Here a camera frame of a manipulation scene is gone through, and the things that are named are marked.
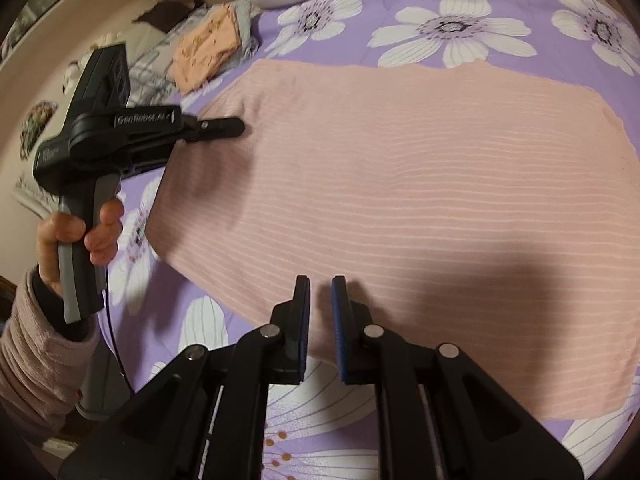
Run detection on pink striped garment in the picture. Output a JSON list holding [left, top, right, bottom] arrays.
[[145, 60, 639, 418]]

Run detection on pink sleeved left forearm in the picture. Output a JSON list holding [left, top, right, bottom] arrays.
[[1, 268, 99, 445]]

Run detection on orange printed folded clothes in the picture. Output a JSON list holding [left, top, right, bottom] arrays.
[[170, 4, 243, 96]]

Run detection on person left hand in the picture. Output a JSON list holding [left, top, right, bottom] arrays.
[[36, 197, 125, 297]]

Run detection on plaid grey blanket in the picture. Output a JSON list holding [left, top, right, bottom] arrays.
[[127, 6, 208, 106]]

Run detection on grey folded garment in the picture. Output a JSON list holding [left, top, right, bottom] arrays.
[[231, 0, 259, 65]]

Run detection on purple floral bed sheet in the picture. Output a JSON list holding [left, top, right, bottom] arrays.
[[100, 0, 639, 479]]

